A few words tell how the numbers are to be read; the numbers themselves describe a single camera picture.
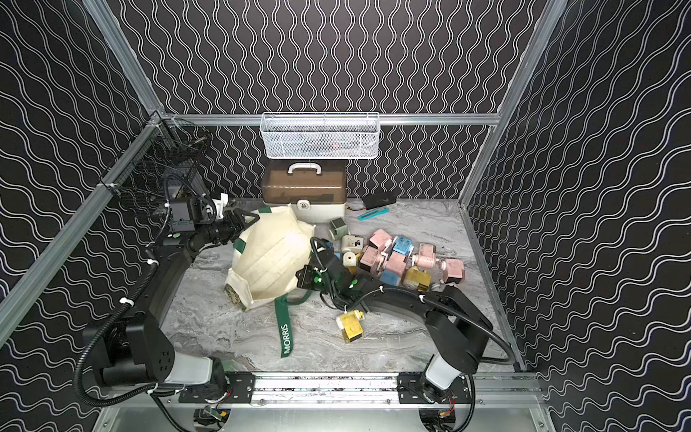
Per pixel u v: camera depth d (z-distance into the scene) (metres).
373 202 1.19
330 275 0.61
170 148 0.97
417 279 0.92
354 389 0.76
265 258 0.98
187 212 0.63
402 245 1.00
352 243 1.00
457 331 0.44
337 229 1.00
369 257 0.97
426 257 0.97
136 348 0.42
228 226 0.72
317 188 1.10
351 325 0.82
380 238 1.03
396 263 0.96
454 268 0.94
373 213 1.16
